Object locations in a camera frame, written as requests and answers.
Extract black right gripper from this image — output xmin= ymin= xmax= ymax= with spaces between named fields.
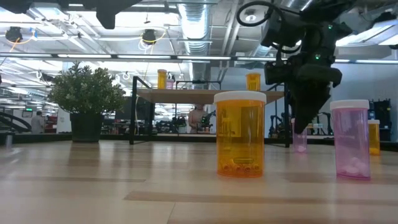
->
xmin=290 ymin=63 xmax=343 ymax=134

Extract large orange medicine bottle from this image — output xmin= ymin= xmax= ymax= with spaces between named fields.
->
xmin=213 ymin=90 xmax=267 ymax=179
xmin=246 ymin=72 xmax=262 ymax=92

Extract small orange medicine bottle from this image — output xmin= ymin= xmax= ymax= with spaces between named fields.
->
xmin=157 ymin=68 xmax=168 ymax=90
xmin=368 ymin=119 xmax=381 ymax=156

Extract black equipment rack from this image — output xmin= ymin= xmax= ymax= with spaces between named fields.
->
xmin=368 ymin=98 xmax=393 ymax=141

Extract person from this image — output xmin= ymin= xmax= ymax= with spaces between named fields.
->
xmin=30 ymin=110 xmax=46 ymax=134
xmin=187 ymin=103 xmax=208 ymax=134

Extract black ceiling fixture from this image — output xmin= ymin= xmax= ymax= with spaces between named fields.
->
xmin=141 ymin=28 xmax=158 ymax=46
xmin=4 ymin=26 xmax=24 ymax=43

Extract long ceiling light bar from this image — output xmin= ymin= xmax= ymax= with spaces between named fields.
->
xmin=0 ymin=53 xmax=233 ymax=62

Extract potted green plant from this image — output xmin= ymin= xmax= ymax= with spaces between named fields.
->
xmin=48 ymin=62 xmax=127 ymax=144

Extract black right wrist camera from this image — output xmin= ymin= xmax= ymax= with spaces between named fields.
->
xmin=264 ymin=60 xmax=301 ymax=85

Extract wooden shelf black frame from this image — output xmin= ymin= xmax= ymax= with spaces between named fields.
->
xmin=129 ymin=76 xmax=292 ymax=149

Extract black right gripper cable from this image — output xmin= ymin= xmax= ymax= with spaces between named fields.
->
xmin=236 ymin=1 xmax=282 ymax=28

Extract silver ventilation duct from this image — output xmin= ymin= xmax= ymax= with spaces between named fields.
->
xmin=177 ymin=0 xmax=213 ymax=82

